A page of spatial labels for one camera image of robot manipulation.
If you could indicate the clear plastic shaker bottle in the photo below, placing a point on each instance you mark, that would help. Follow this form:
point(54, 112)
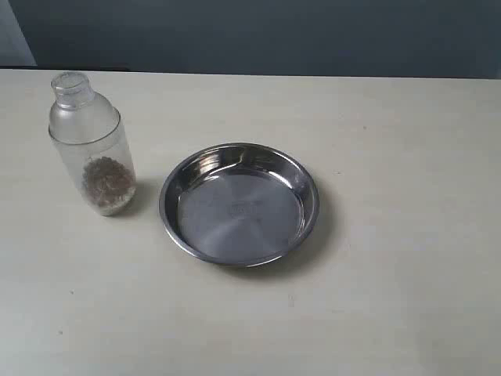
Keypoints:
point(87, 131)

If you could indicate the round stainless steel tray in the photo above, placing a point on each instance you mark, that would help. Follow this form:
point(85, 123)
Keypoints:
point(239, 204)

